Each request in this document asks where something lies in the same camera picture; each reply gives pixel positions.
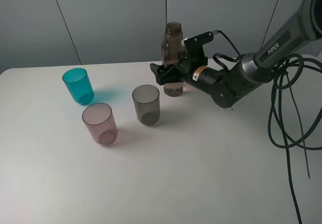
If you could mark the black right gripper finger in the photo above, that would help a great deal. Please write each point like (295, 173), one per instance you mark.
(163, 69)

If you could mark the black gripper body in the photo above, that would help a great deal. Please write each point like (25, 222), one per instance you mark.
(200, 76)

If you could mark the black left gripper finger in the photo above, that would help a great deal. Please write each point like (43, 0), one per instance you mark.
(167, 78)

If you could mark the brown transparent water bottle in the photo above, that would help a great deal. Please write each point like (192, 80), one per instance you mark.
(171, 49)

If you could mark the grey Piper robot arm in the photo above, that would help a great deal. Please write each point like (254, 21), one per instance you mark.
(251, 70)

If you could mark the grey smoky plastic cup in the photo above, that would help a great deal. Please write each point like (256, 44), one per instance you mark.
(146, 103)

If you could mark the pink plastic cup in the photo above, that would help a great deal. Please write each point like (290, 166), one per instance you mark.
(100, 122)

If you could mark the teal plastic cup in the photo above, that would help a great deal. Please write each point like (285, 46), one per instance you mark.
(79, 86)

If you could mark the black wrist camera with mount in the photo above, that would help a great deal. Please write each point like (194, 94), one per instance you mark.
(195, 55)

